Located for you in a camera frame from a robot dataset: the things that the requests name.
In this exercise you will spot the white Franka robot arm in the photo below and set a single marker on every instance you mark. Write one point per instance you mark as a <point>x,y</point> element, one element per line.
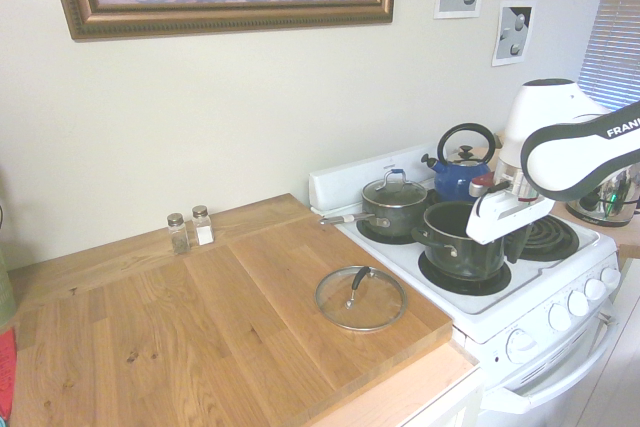
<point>550,112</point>

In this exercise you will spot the white window blinds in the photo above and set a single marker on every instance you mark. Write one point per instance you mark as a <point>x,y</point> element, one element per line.
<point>615,22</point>

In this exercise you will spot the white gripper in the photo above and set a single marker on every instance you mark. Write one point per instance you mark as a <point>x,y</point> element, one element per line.
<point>500,217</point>

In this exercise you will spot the chrome electric kettle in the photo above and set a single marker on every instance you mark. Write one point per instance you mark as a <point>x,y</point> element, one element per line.
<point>605,202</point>

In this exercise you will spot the black stove burner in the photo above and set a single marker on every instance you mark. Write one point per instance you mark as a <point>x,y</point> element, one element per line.
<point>367,236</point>
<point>435,283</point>

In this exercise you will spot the white stove knob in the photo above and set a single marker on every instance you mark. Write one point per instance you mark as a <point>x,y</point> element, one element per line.
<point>560,317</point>
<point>595,289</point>
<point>578,303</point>
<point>610,277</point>
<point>521,345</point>

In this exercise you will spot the glass salt shaker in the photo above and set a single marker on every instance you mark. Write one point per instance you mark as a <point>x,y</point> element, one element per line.
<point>202,232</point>

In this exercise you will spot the white electric stove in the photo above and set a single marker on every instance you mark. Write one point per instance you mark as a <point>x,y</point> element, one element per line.
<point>450,292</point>

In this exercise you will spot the red packet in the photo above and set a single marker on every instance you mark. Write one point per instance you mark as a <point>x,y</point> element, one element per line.
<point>7,372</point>

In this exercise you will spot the wooden countertop board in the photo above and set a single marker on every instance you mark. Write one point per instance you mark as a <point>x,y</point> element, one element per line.
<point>200,322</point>

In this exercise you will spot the blue stovetop kettle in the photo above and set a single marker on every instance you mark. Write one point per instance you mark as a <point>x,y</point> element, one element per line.
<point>452,179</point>

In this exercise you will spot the large black coil burner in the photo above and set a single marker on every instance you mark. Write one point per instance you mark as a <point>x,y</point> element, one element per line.
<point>555,239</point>

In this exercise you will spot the glass pepper shaker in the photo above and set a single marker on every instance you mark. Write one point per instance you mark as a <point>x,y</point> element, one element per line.
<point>178,239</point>

